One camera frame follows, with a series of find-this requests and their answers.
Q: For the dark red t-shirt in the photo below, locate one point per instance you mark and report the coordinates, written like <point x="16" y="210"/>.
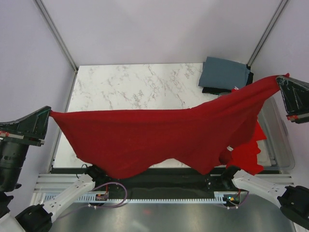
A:
<point x="125" y="143"/>

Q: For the bright red t-shirt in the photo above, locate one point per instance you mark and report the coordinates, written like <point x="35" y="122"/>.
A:
<point x="251" y="149"/>

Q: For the folded black t-shirt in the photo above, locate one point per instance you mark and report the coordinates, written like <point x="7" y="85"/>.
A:
<point x="218" y="91"/>

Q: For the right aluminium frame post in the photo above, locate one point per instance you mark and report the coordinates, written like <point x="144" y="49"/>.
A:
<point x="268" y="30"/>

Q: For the clear plastic bin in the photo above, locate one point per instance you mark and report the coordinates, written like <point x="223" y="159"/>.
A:
<point x="276" y="152"/>

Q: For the white slotted cable duct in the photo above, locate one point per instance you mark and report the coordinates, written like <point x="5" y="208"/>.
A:
<point x="213" y="198"/>

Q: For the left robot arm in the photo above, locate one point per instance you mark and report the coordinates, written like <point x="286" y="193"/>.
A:
<point x="41" y="214"/>

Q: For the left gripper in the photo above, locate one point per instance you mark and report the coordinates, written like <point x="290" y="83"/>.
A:
<point x="34" y="124"/>

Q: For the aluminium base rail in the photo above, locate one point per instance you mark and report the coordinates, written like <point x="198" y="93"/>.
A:
<point x="55" y="183"/>

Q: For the folded grey-blue t-shirt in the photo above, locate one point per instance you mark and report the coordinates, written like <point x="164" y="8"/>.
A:
<point x="223" y="73"/>

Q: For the aluminium frame post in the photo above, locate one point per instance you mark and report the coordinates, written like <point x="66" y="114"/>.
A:
<point x="268" y="30"/>
<point x="56" y="34"/>

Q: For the left aluminium frame post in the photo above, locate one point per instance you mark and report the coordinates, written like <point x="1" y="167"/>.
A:
<point x="56" y="34"/>

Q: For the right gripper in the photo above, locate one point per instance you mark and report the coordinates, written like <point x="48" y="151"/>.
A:
<point x="295" y="94"/>

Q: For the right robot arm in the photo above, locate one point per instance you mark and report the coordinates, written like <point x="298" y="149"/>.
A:
<point x="293" y="202"/>

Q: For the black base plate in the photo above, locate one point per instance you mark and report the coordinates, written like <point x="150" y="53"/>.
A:
<point x="161" y="182"/>

